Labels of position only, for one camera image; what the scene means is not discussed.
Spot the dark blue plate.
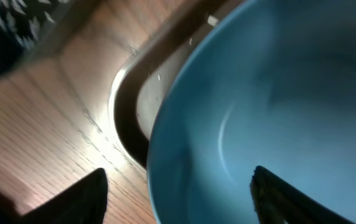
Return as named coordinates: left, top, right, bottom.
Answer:
left=147, top=0, right=356, bottom=223

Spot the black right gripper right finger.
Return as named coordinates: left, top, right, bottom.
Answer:
left=250, top=166, right=352, bottom=224

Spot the pile of rice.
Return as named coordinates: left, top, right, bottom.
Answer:
left=0, top=0, right=70, bottom=49

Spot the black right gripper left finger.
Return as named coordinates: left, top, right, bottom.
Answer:
left=19, top=168, right=108, bottom=224

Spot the brown serving tray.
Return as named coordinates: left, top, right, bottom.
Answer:
left=108, top=0, right=242, bottom=169

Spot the black waste tray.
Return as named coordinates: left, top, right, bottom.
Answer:
left=0, top=0, right=103, bottom=80

